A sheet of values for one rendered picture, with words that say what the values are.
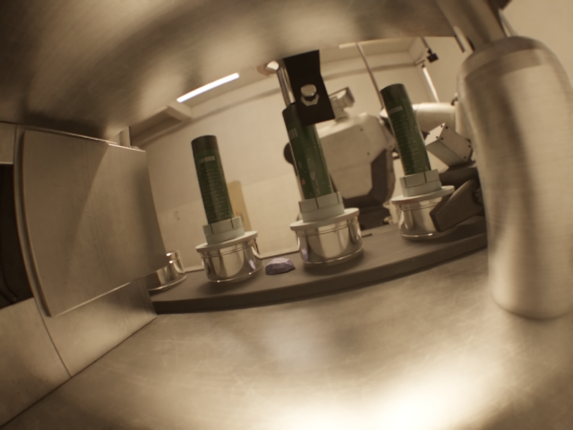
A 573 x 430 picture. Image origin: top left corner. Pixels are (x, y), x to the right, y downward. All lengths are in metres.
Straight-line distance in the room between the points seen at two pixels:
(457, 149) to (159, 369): 0.32
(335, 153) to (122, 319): 0.71
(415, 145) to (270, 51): 0.16
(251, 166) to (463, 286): 5.89
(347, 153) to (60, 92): 0.72
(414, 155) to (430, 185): 0.03
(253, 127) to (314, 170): 5.96
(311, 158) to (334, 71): 6.35
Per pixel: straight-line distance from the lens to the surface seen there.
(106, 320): 0.21
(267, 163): 5.87
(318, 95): 0.21
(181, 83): 0.18
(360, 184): 0.75
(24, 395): 0.19
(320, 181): 0.23
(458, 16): 0.15
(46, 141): 0.20
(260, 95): 6.44
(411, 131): 0.25
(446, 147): 0.27
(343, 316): 0.15
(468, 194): 0.24
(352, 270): 0.19
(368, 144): 0.73
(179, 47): 0.15
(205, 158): 0.26
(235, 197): 5.66
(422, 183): 0.24
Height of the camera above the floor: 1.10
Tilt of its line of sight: 2 degrees down
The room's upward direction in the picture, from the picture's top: 14 degrees counter-clockwise
